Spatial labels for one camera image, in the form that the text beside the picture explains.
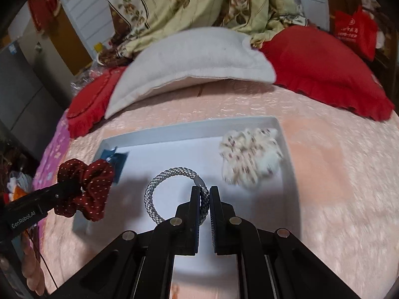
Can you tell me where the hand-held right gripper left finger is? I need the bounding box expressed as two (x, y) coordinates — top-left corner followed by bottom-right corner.
(47, 186), (201, 299)

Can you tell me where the silver braided hair tie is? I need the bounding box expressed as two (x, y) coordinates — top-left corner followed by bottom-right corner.
(144, 167), (210, 225)

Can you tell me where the red bag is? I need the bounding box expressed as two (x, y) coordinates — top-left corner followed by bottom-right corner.
(334, 6), (379, 61)

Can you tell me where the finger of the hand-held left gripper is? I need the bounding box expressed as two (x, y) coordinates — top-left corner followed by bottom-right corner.
(47, 179), (84, 208)

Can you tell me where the person's left hand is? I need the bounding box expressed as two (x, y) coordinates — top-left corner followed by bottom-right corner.
(21, 237), (47, 294)

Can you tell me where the small red frilled pillow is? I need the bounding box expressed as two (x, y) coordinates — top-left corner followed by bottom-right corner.
(66, 66), (128, 138)

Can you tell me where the floral quilt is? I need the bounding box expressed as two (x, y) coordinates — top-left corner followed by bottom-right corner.
(94, 0), (309, 66)

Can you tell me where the wooden door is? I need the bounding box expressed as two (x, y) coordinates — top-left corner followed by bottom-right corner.
(50, 6), (92, 75)

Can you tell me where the white cardboard box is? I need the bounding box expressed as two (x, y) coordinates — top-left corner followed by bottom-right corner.
(72, 116), (302, 299)

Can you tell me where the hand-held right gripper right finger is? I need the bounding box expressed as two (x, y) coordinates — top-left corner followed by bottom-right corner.
(209, 186), (362, 299)

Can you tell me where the pink bedspread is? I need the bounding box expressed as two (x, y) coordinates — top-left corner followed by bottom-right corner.
(40, 79), (399, 299)

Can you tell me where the red polka dot scrunchie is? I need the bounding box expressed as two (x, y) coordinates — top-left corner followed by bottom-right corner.
(55, 159), (115, 222)

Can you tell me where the grey refrigerator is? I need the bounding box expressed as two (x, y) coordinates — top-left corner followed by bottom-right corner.
(0, 34), (72, 144)

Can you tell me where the white pillow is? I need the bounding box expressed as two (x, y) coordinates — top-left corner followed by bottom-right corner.
(104, 27), (278, 119)

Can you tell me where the clear plastic bag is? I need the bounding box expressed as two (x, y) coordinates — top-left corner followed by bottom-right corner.
(72, 62), (103, 95)

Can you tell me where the pile of clothes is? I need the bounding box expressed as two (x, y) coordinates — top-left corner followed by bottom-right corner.
(0, 152), (35, 206)

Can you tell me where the white cherry print scrunchie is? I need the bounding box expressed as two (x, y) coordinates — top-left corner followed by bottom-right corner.
(219, 128), (285, 189)

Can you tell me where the red hanging cloth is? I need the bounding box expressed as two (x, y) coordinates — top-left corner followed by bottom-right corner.
(27, 0), (63, 33)

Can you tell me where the purple floral sheet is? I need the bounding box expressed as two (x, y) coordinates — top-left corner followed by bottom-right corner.
(33, 112), (72, 194)

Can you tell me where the blue box label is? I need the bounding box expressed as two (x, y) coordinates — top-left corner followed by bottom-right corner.
(99, 146), (129, 183)

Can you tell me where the large red frilled pillow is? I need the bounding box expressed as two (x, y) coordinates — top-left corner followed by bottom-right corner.
(259, 26), (396, 122)

